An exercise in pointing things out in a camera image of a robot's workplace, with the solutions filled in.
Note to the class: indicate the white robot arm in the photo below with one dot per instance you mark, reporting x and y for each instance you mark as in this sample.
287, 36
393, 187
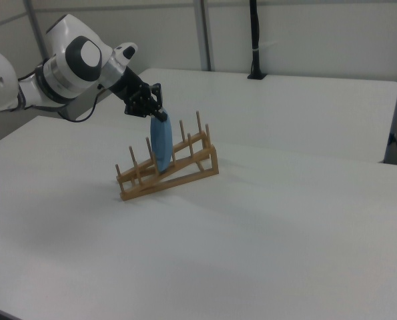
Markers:
68, 36

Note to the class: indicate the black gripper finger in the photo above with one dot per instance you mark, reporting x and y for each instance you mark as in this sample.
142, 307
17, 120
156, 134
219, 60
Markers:
159, 100
139, 107

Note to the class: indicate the wooden plate rack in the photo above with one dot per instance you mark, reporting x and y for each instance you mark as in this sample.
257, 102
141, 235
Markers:
214, 160

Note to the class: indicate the black pole with base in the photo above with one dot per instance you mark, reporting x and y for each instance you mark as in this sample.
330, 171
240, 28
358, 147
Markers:
255, 33

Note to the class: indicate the grey partition post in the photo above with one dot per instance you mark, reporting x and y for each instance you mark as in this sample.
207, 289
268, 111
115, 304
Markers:
205, 33
38, 30

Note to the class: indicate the blue plate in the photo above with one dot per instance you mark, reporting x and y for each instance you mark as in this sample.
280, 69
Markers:
161, 143

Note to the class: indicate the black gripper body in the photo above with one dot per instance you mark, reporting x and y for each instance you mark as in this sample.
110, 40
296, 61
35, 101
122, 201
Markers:
128, 85

